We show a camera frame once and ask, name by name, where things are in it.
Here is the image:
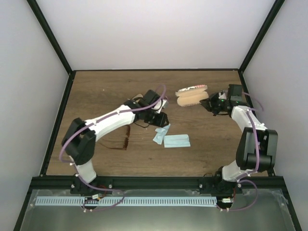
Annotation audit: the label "brown sunglasses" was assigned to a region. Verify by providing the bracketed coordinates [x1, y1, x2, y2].
[97, 125, 130, 150]

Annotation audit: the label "light blue slotted cable duct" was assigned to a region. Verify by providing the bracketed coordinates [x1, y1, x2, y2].
[34, 196, 217, 207]

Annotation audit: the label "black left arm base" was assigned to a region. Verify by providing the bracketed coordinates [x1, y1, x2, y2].
[70, 173, 113, 195]

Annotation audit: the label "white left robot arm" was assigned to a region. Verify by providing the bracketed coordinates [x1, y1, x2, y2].
[59, 93, 169, 194]

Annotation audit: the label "tan glasses case striped trim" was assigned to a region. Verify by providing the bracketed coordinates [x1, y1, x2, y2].
[175, 84, 209, 107]

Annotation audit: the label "light blue cleaning cloth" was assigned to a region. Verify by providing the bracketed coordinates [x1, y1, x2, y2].
[164, 134, 191, 148]

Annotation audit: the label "purple sunglasses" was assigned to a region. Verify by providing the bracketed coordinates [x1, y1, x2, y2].
[154, 97, 169, 114]

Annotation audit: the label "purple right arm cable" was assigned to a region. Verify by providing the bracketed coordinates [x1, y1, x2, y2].
[218, 91, 265, 212]

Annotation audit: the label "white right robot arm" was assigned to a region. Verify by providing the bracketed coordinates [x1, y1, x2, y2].
[200, 84, 278, 194]

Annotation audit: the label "tan glasses case black trim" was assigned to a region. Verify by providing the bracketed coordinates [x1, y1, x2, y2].
[130, 93, 143, 101]

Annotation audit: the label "black aluminium frame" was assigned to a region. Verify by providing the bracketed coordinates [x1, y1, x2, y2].
[14, 0, 303, 231]

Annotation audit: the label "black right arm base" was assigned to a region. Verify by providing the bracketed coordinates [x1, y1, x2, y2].
[198, 167, 240, 197]

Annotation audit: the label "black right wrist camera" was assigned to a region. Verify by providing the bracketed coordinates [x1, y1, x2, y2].
[227, 84, 243, 102]

